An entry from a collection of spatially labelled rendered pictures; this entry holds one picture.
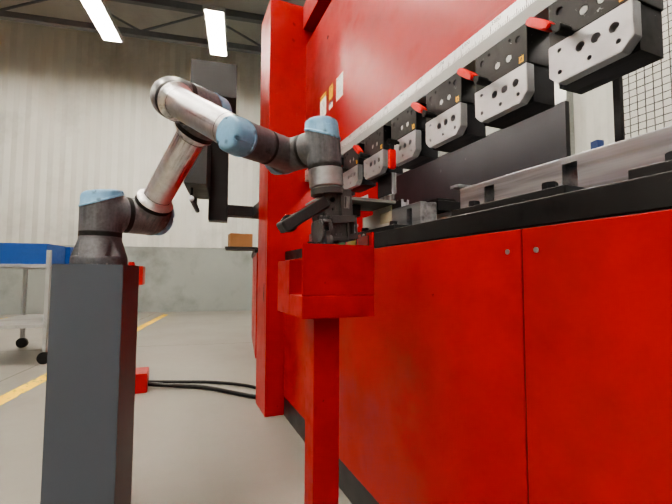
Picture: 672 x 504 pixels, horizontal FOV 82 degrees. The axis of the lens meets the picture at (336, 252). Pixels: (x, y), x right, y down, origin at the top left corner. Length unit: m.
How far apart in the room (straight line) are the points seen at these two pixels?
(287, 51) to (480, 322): 2.00
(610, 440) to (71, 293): 1.24
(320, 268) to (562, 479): 0.52
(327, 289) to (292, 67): 1.82
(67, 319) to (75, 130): 8.20
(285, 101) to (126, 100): 7.20
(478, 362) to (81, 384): 1.04
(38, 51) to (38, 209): 3.07
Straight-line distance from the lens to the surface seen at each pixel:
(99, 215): 1.33
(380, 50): 1.58
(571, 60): 0.89
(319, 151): 0.84
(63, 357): 1.33
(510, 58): 1.01
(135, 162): 8.92
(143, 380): 2.85
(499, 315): 0.78
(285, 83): 2.39
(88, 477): 1.40
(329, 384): 0.89
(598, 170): 0.82
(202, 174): 2.28
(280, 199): 2.17
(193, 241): 8.46
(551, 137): 1.60
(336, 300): 0.79
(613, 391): 0.67
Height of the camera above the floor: 0.75
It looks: 3 degrees up
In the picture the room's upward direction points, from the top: straight up
